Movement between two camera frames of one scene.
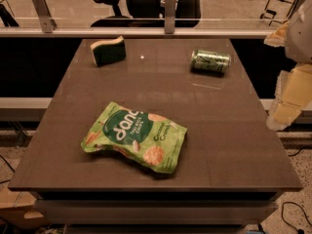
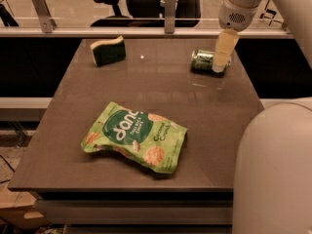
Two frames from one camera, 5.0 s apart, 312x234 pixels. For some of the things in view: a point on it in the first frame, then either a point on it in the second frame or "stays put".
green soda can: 210,61 stays put
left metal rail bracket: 47,20 stays put
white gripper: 300,38 -> 234,18
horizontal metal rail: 136,31 stays put
